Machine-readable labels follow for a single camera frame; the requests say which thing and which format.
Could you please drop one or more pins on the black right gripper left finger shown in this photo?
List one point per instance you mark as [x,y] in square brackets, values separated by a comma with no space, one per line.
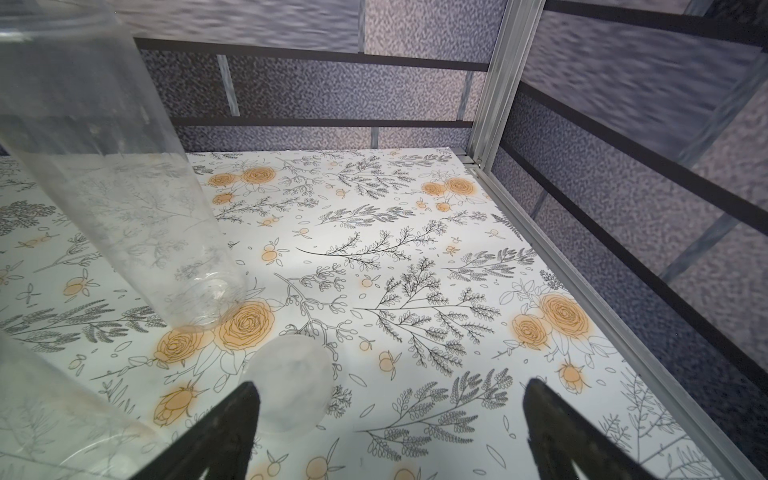
[219,446]

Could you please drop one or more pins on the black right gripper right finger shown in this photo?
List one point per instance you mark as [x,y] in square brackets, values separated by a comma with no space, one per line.
[563,442]

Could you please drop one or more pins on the short frosted plastic cup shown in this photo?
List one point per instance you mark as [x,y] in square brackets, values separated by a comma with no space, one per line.
[54,428]

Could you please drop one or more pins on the tall clear plastic jar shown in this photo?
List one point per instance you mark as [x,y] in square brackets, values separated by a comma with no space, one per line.
[80,111]

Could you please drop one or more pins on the clear plastic jar cap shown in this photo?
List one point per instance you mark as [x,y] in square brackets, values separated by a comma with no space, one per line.
[293,376]

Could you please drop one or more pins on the floral patterned table mat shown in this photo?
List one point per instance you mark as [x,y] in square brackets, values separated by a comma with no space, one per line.
[435,311]

